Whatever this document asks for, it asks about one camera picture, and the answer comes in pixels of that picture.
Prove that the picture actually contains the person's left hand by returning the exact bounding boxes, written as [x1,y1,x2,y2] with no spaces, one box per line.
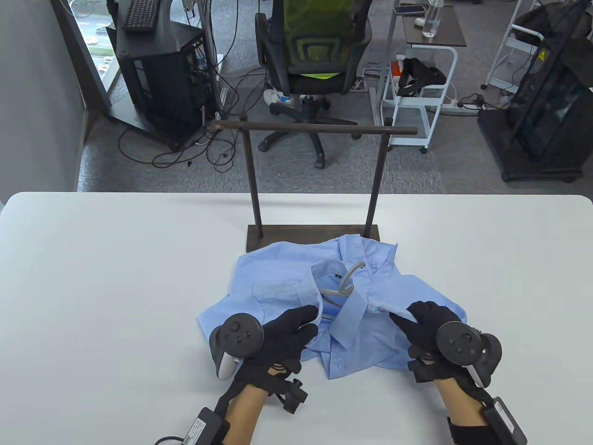
[234,305,320,414]

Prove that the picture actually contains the person's right hand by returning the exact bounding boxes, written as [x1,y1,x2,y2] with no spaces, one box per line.
[389,301,488,395]

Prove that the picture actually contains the light blue long-sleeve shirt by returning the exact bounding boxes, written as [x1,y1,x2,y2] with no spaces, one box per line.
[197,234,467,381]

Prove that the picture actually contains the grey plastic hanger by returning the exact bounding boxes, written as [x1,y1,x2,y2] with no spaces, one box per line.
[317,261,366,320]

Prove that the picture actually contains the person's right forearm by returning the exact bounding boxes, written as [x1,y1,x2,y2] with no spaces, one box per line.
[435,378,492,445]

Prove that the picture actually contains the person's left forearm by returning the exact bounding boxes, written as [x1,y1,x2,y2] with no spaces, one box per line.
[222,385,268,445]

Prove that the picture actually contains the black left hand controller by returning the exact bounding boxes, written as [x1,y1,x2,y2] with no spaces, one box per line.
[208,313,265,381]

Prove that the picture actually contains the black hand controller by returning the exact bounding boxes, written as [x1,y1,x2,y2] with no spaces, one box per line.
[435,321,502,389]
[208,313,265,381]

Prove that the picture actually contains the black right hand controller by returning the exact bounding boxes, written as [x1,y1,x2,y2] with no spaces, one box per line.
[435,321,502,389]

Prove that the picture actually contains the dark wooden clothes rack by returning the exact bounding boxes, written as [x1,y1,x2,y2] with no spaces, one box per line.
[209,116,419,252]

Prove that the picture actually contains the black left wrist sensor box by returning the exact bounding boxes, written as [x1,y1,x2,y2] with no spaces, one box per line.
[183,407,231,445]

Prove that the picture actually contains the black wrist sensor box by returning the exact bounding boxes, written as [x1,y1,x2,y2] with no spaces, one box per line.
[183,407,231,445]
[447,396,528,445]

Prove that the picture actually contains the black right wrist sensor box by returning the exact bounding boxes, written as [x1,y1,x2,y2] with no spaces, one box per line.
[447,396,528,445]

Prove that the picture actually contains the white power strip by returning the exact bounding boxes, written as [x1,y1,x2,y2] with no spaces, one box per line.
[426,96,480,114]

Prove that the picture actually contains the white rolling cart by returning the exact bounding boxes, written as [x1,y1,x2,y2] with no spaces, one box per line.
[380,45,459,154]

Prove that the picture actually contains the white shoe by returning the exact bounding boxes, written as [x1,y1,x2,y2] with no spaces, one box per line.
[263,89,295,106]

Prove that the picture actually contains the black cage cabinet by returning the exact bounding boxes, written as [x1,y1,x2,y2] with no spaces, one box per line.
[477,0,593,183]

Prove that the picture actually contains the black green mesh office chair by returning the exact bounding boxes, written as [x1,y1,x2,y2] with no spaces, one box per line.
[253,0,374,170]

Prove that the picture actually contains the black computer workstation cart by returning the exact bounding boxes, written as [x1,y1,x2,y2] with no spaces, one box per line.
[106,0,218,151]

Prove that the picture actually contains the brown side table top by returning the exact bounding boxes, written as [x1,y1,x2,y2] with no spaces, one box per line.
[402,5,467,47]

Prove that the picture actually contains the white step rack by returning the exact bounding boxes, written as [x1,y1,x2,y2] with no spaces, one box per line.
[481,0,545,93]

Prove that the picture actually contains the clear water bottle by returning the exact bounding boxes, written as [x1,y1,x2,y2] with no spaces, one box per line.
[422,0,444,38]

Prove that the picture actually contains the black bag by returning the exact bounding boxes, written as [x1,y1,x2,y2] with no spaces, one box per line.
[514,2,580,47]

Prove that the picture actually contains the black keyboard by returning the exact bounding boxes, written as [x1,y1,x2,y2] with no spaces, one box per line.
[121,0,160,33]

